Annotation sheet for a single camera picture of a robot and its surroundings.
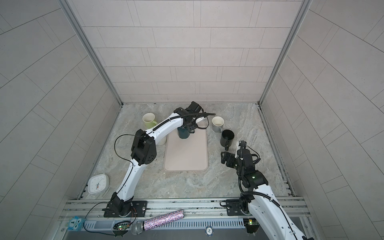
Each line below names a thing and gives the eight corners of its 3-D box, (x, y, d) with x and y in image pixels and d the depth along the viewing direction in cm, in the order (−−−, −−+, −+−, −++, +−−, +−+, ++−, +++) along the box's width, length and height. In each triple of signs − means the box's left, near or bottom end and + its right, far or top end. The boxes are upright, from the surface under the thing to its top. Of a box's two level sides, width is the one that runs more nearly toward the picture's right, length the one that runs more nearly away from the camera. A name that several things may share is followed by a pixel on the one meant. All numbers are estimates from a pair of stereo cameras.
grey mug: (208, 130, 103) (209, 122, 96) (213, 122, 107) (215, 114, 100) (219, 135, 100) (221, 127, 93) (224, 127, 105) (226, 119, 97)
